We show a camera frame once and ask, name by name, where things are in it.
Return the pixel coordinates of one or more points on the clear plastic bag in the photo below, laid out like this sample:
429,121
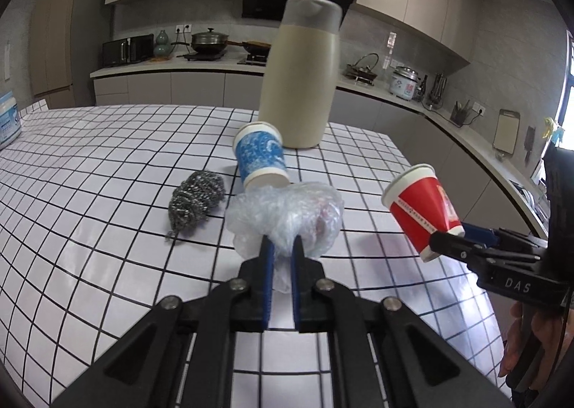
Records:
287,215

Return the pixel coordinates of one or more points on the steel wool scrubber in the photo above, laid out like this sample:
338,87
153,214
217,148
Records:
195,199

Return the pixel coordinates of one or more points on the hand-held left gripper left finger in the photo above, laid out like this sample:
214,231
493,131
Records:
267,275

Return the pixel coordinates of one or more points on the white cutting board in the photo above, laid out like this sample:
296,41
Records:
506,134

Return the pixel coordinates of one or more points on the red paper cup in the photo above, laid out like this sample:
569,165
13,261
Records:
421,206

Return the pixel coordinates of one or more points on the cooking pot with lid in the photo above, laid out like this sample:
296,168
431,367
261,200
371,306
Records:
208,42

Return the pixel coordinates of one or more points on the white wall paper sheet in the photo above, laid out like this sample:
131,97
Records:
6,62

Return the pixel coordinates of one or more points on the sink dish rack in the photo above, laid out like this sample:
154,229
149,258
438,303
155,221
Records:
531,201

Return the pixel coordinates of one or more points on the yellow blue hanging items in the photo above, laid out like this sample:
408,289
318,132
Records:
552,130

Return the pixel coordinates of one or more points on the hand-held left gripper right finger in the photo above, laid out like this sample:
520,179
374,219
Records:
296,284

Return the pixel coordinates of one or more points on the black hanging knife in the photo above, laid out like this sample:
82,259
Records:
530,143

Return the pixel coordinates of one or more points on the blue patterned paper cup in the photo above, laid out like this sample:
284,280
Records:
260,152

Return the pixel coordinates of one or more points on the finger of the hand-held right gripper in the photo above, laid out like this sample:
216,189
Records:
453,246
482,234

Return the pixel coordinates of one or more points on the metal kettle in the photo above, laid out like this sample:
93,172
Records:
361,71

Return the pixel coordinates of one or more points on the beige thermos jug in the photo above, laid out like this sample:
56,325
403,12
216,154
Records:
300,76

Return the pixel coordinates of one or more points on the black gas stove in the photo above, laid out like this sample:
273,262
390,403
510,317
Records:
210,57

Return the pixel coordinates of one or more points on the beige refrigerator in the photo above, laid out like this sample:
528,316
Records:
62,44

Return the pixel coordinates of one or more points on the dark glass bottle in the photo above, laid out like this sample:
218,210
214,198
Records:
424,89

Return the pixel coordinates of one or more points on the person's right hand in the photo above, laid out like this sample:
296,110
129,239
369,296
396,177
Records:
513,345

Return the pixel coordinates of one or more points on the grey utensil holder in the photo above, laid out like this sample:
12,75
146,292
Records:
459,114

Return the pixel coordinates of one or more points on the black microwave oven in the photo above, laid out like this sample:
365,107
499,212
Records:
128,51

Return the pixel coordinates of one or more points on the blue white wipes tub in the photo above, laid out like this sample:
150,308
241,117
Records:
9,121

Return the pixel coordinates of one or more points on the green ceramic vase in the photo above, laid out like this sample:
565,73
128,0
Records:
162,45

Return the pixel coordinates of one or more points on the white rice cooker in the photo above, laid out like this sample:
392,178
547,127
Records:
403,85

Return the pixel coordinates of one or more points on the white checked tablecloth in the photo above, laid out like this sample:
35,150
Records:
112,255

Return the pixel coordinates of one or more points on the clear wall hanger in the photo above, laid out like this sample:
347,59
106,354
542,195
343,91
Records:
391,40

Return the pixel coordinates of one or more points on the white wall outlet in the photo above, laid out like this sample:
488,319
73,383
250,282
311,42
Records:
184,28
480,111

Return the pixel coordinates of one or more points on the black wok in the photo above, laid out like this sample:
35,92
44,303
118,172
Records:
256,48

